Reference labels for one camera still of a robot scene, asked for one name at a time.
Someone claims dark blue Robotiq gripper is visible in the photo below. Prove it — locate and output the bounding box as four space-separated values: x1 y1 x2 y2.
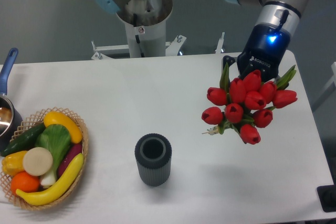
222 24 290 82

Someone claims red tulip bouquet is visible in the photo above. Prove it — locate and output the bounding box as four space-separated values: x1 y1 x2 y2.
201 63 298 145

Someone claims dark grey ribbed vase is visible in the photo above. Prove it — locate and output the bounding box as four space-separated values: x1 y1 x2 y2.
134 133 172 187

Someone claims black device at table edge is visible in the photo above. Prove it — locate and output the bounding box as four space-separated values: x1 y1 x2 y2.
317 185 336 212

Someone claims purple sweet potato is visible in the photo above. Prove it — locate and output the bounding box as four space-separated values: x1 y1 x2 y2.
57 143 82 178

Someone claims yellow squash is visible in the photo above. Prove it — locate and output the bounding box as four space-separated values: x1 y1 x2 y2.
43 111 82 144

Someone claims green bok choy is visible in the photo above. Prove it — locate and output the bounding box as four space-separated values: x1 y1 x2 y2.
35 124 71 188

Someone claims woven wicker basket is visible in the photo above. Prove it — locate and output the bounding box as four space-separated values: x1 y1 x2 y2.
1 108 88 210

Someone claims green cucumber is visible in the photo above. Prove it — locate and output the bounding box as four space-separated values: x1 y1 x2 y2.
1 123 46 157

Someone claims beige round disc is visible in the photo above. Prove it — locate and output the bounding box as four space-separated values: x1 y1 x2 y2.
23 147 53 176

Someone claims yellow banana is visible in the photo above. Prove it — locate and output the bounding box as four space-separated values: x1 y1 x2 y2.
16 153 84 206

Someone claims orange fruit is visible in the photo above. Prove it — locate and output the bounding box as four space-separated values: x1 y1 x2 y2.
10 172 40 196

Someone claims yellow bell pepper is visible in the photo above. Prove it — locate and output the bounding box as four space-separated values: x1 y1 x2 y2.
2 151 28 177

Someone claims white metal frame bracket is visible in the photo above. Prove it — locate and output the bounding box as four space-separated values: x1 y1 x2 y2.
91 32 225 60

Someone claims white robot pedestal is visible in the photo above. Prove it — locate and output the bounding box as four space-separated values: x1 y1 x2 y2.
117 0 173 58

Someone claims blue handled saucepan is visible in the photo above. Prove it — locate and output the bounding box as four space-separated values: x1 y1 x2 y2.
1 48 22 151

